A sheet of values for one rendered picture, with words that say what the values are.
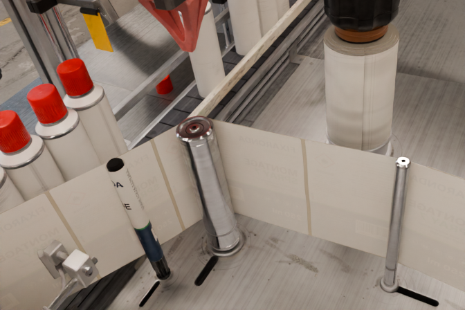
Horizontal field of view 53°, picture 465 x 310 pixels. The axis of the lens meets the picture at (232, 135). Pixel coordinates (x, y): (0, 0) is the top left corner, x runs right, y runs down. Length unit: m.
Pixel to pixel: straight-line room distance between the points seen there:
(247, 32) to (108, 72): 0.35
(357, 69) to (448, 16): 0.58
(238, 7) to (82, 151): 0.40
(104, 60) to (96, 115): 0.53
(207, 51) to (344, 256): 0.38
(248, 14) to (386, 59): 0.36
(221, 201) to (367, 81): 0.22
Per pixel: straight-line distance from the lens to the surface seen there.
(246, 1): 0.85
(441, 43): 1.02
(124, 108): 0.71
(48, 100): 0.55
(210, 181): 0.49
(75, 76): 0.58
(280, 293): 0.55
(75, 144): 0.58
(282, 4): 0.97
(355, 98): 0.58
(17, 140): 0.54
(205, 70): 0.77
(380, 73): 0.56
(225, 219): 0.53
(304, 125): 0.73
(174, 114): 0.80
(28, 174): 0.56
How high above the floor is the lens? 1.35
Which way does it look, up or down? 40 degrees down
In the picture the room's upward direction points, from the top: 12 degrees counter-clockwise
